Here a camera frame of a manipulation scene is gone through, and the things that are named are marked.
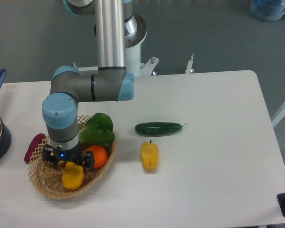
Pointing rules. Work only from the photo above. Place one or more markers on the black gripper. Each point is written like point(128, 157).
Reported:
point(75, 155)

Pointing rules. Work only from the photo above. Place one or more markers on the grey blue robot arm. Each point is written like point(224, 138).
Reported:
point(69, 87)

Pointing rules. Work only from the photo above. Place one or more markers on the woven wicker basket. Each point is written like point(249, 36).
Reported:
point(48, 180)

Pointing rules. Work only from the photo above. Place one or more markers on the orange fruit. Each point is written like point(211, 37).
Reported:
point(100, 155)

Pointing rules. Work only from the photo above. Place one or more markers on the purple sweet potato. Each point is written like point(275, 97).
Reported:
point(33, 144)

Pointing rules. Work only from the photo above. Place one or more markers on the green bok choy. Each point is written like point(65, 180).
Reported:
point(98, 130)

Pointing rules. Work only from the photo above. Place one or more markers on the yellow bell pepper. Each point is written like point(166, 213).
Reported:
point(149, 156)

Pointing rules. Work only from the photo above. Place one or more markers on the green cucumber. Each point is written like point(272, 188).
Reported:
point(154, 129)

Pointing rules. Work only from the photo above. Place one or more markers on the blue plastic bag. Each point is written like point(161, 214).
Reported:
point(267, 10)

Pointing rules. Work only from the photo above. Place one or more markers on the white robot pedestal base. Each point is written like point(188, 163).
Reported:
point(136, 31)

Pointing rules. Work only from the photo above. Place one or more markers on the white levelling foot bracket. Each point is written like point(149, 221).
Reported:
point(189, 68)

